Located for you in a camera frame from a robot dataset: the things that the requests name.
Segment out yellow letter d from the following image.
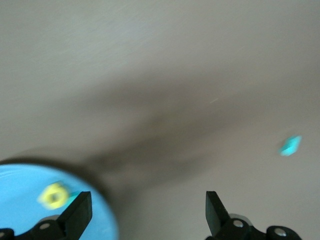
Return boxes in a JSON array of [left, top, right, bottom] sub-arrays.
[[36, 181, 70, 210]]

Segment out blue plate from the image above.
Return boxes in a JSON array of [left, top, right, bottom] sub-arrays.
[[0, 163, 120, 240]]

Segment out teal letter c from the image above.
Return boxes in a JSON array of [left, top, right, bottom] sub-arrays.
[[66, 191, 82, 204]]

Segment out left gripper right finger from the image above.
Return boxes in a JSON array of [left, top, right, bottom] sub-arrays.
[[205, 191, 301, 240]]

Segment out teal letter r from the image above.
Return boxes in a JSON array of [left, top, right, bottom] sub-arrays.
[[278, 134, 303, 158]]

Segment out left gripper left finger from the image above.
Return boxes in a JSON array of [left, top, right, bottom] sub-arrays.
[[0, 191, 93, 240]]

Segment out brown table cover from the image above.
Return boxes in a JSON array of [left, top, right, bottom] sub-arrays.
[[0, 0, 320, 240]]

